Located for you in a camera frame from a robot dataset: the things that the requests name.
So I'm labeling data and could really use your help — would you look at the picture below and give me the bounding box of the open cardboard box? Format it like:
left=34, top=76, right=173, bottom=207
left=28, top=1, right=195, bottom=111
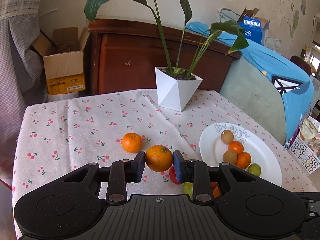
left=32, top=27, right=89, bottom=95

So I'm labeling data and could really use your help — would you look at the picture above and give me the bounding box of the white geometric plant pot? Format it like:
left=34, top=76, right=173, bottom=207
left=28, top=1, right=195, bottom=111
left=155, top=67, right=203, bottom=112

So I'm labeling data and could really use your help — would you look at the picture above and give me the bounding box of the small mandarin orange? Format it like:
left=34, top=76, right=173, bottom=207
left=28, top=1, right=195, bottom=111
left=121, top=133, right=143, bottom=153

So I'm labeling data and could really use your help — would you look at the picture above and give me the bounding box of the green leafy plant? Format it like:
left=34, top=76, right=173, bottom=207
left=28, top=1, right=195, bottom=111
left=83, top=0, right=250, bottom=79

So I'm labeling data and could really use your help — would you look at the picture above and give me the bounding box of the dark wooden cabinet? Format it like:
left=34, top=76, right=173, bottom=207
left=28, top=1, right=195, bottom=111
left=84, top=19, right=241, bottom=95

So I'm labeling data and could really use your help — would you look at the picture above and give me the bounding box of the cherry print tablecloth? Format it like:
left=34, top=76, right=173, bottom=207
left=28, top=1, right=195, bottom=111
left=11, top=88, right=318, bottom=238

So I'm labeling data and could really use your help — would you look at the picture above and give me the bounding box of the white floral plate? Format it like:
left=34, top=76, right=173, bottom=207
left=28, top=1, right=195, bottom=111
left=200, top=122, right=282, bottom=186

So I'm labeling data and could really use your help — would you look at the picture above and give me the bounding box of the blue patterned blanket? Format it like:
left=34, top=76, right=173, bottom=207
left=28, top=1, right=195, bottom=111
left=186, top=21, right=315, bottom=143

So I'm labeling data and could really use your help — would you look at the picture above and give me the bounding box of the checked grey curtain cloth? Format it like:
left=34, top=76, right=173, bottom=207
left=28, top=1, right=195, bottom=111
left=1, top=0, right=47, bottom=183

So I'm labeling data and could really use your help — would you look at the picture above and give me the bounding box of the green sofa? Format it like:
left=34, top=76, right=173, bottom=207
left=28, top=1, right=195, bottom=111
left=219, top=57, right=286, bottom=145

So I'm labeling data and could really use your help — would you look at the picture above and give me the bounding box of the white perforated basket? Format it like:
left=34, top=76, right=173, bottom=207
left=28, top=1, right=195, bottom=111
left=289, top=129, right=319, bottom=174

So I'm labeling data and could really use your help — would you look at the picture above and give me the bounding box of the mandarin on plate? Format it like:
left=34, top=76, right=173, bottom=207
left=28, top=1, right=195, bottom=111
left=228, top=141, right=244, bottom=154

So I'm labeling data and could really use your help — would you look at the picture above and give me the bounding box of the green lime fruit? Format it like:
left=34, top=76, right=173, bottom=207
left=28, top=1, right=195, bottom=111
left=247, top=163, right=261, bottom=177

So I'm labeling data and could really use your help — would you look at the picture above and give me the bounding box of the red cherry tomato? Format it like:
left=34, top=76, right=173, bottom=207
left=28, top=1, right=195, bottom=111
left=169, top=166, right=182, bottom=185
left=211, top=182, right=217, bottom=190

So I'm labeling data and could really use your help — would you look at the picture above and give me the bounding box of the orange under gripper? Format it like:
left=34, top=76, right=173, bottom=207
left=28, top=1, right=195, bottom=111
left=213, top=186, right=221, bottom=198

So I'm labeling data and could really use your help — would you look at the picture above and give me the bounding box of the brown kiwi fruit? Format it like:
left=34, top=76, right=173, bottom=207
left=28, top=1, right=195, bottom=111
left=221, top=130, right=234, bottom=145

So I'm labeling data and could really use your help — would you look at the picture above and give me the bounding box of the blue cardboard box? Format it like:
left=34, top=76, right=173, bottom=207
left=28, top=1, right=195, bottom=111
left=237, top=8, right=270, bottom=45

